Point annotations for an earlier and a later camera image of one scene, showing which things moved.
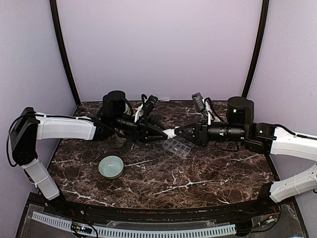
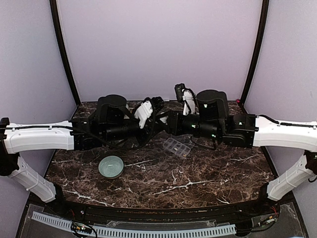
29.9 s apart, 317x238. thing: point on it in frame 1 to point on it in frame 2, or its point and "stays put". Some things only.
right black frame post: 264,17 stays put
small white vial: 170,133 to 164,119
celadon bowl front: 111,166 stays put
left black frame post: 59,37 stays put
